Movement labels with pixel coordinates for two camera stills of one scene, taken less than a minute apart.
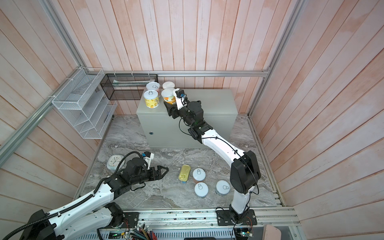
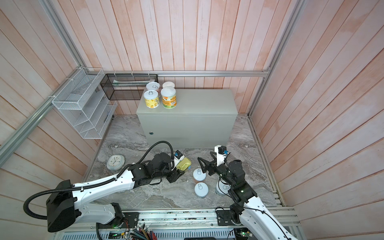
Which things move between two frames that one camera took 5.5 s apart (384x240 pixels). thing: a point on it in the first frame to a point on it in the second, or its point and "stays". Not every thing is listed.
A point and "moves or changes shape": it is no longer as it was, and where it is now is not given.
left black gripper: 160,176 to 175,175
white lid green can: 168,85 stays
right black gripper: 173,111 to 205,169
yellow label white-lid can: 151,98 stays
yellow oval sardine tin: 184,174 moves or changes shape
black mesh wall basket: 126,86 stays
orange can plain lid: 167,94 stays
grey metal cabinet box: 157,127 stays
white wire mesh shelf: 82,103 stays
